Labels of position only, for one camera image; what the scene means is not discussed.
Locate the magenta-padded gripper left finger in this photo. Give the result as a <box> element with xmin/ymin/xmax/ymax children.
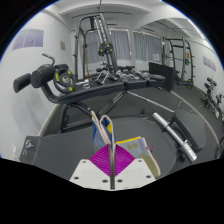
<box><xmin>69</xmin><ymin>143</ymin><xmax>113</xmax><ymax>191</ymax></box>

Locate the group of dumbbells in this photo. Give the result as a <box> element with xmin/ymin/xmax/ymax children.
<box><xmin>96</xmin><ymin>64</ymin><xmax>151</xmax><ymax>83</ymax></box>

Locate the black padded workout bench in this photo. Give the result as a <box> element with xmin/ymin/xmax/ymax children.
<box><xmin>19</xmin><ymin>108</ymin><xmax>208</xmax><ymax>181</ymax></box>

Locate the blue olive patterned towel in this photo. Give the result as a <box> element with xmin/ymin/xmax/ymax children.
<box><xmin>90</xmin><ymin>110</ymin><xmax>162</xmax><ymax>178</ymax></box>

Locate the black box platform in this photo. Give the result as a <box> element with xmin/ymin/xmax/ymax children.
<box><xmin>148</xmin><ymin>61</ymin><xmax>175</xmax><ymax>93</ymax></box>

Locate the small purple wall poster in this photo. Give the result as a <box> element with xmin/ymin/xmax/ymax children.
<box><xmin>202</xmin><ymin>55</ymin><xmax>218</xmax><ymax>72</ymax></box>

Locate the silver barbell bar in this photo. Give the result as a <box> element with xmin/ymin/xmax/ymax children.
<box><xmin>152</xmin><ymin>112</ymin><xmax>198</xmax><ymax>164</ymax></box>

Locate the grey window curtain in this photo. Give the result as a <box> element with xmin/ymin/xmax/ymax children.
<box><xmin>84</xmin><ymin>28</ymin><xmax>132</xmax><ymax>64</ymax></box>
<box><xmin>133</xmin><ymin>30</ymin><xmax>164</xmax><ymax>63</ymax></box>

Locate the black power rack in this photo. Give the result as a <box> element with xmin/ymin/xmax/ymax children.
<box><xmin>162</xmin><ymin>36</ymin><xmax>195</xmax><ymax>89</ymax></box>

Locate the metal key bunch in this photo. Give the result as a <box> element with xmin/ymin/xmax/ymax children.
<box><xmin>24</xmin><ymin>139</ymin><xmax>35</xmax><ymax>150</ymax></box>

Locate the black yellow weight plate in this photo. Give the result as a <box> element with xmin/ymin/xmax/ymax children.
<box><xmin>53</xmin><ymin>67</ymin><xmax>77</xmax><ymax>94</ymax></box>
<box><xmin>97</xmin><ymin>41</ymin><xmax>114</xmax><ymax>57</ymax></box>

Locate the grey smith machine frame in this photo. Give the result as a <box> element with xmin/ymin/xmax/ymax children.
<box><xmin>73</xmin><ymin>13</ymin><xmax>119</xmax><ymax>81</ymax></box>

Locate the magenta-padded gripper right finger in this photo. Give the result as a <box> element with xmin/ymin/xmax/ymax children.
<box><xmin>112</xmin><ymin>143</ymin><xmax>157</xmax><ymax>191</ymax></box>

